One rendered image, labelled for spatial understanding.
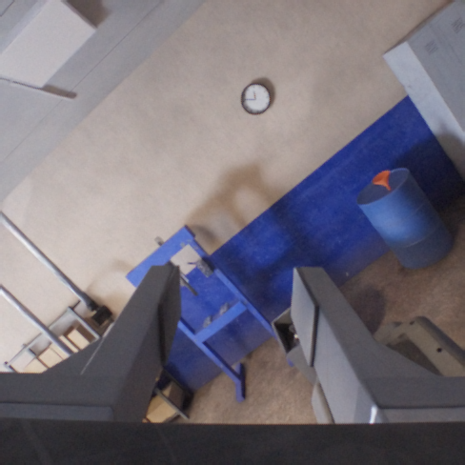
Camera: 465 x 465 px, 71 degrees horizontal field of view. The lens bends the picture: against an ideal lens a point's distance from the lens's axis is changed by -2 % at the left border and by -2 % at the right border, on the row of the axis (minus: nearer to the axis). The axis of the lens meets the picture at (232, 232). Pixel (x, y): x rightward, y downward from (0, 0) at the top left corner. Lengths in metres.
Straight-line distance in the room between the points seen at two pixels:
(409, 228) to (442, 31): 1.80
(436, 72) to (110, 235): 3.77
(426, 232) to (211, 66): 2.73
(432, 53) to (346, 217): 1.79
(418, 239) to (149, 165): 2.90
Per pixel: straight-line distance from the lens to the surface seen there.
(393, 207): 3.44
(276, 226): 3.90
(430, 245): 3.71
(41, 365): 4.82
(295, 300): 0.16
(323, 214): 3.98
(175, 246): 3.43
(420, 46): 3.76
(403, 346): 1.22
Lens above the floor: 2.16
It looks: 12 degrees down
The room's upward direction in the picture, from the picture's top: 41 degrees counter-clockwise
